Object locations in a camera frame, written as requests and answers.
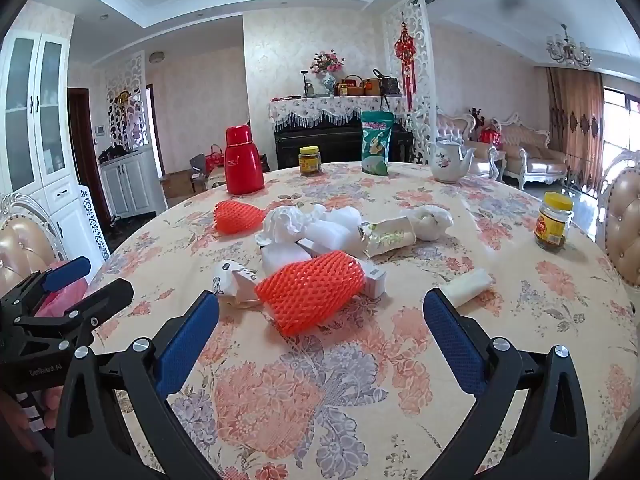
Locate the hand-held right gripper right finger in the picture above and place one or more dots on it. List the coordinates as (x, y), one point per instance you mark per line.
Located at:
(455, 345)

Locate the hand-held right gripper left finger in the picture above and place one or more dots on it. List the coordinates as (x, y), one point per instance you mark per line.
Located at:
(186, 345)

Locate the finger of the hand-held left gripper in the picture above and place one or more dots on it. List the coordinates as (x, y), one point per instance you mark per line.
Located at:
(65, 273)
(107, 294)

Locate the pink-lined trash bin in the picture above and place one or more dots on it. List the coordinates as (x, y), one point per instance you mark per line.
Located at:
(62, 302)

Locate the large orange foam net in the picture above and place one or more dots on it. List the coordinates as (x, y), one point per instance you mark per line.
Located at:
(310, 292)

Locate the small orange foam net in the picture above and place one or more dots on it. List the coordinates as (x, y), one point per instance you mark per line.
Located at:
(237, 217)

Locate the white foam block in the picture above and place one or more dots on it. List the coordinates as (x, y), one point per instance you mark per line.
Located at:
(332, 235)

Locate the person's left hand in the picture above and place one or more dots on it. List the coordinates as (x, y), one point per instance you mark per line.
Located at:
(50, 402)

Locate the cream carved leather chair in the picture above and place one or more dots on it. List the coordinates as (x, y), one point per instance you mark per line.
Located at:
(622, 210)
(20, 250)

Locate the white foam roll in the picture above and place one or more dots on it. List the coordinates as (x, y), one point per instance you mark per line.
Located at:
(470, 285)

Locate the white paper packet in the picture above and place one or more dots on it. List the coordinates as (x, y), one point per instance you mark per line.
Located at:
(237, 285)

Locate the small white carton box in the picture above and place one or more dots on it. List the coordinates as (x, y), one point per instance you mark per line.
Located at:
(375, 280)

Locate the low white cabinet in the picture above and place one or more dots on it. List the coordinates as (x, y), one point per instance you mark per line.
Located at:
(132, 185)

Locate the dark wooden door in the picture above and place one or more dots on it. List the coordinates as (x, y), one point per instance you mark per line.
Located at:
(82, 150)

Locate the crumpled beige carton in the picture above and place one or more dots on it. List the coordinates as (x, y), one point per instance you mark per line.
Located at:
(390, 235)

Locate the tall white glass-door cabinet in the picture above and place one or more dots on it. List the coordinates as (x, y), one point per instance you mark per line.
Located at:
(35, 120)

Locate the large yellow-lid jar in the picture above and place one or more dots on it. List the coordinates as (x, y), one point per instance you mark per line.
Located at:
(552, 222)

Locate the crumpled white tissue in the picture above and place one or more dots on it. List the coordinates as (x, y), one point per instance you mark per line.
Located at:
(285, 222)

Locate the red gift bag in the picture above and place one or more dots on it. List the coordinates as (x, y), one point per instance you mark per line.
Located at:
(216, 160)

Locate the white floral teapot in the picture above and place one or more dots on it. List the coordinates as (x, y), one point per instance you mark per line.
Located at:
(447, 162)

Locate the red thermos bottle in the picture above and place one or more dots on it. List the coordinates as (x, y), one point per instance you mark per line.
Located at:
(243, 162)

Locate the cream carved sofa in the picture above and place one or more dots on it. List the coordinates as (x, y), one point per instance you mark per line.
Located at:
(535, 155)

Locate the red bag on sofa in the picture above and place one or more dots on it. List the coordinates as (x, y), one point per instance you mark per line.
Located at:
(487, 136)

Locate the green snack bag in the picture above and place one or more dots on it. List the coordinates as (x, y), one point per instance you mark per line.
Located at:
(376, 147)

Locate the cream carved armchair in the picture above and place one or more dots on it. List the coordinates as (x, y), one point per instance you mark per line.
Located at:
(457, 127)

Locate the small yellow-lid jar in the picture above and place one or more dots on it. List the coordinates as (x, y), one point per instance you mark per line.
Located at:
(309, 162)

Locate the black piano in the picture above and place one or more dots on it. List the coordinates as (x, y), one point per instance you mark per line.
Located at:
(340, 145)

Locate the round ceiling lamp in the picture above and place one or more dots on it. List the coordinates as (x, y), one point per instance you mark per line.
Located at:
(157, 57)

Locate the brown patterned curtain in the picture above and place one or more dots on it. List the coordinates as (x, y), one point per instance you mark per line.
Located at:
(575, 125)

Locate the tall white lattice screen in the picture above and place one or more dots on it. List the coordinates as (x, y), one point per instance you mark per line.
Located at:
(422, 85)

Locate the floral fringed piano cover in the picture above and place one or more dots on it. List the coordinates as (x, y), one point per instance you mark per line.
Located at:
(330, 107)

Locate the dark handbag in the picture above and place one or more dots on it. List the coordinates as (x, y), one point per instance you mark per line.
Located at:
(389, 84)

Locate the orange handbag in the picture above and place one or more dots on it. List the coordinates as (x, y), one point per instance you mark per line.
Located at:
(372, 87)

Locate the brown wicker handbag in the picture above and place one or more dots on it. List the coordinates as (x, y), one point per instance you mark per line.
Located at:
(349, 87)

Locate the red knot hanging ornament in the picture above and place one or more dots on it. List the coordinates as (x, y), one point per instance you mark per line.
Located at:
(404, 50)

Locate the pink flowers in vase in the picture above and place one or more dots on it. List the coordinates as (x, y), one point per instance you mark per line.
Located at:
(327, 65)

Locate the chandelier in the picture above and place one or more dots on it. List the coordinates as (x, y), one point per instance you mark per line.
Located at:
(567, 50)

